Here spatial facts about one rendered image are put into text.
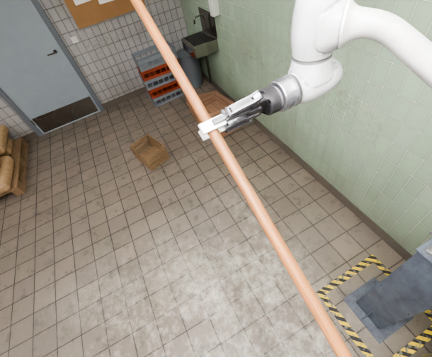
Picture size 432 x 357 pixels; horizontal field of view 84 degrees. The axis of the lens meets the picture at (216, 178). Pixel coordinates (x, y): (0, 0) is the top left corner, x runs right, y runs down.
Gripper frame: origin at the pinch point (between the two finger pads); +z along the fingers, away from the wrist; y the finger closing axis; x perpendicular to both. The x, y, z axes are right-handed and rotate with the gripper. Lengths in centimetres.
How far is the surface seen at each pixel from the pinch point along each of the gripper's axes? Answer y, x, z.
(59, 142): 306, 222, 142
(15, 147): 297, 237, 200
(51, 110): 296, 274, 132
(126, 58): 271, 290, -11
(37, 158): 298, 206, 177
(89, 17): 211, 318, 12
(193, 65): 266, 226, -101
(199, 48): 198, 194, -95
